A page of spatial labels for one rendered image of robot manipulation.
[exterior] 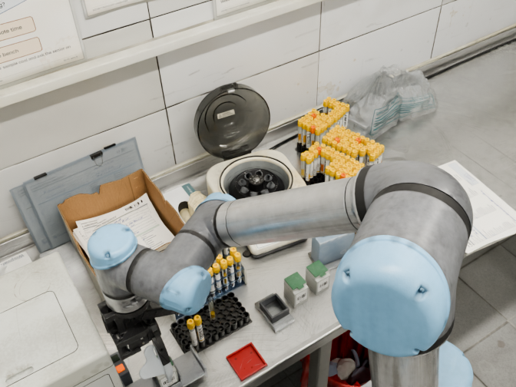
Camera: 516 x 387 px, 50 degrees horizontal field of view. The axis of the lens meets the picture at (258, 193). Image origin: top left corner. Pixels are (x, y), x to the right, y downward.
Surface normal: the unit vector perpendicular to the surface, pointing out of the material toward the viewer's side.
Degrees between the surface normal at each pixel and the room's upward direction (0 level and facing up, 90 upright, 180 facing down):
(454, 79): 0
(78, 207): 88
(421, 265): 24
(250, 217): 54
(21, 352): 0
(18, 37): 94
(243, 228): 69
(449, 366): 8
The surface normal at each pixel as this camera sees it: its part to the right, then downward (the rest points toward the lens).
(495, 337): -0.04, -0.72
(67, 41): 0.55, 0.62
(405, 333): -0.46, 0.52
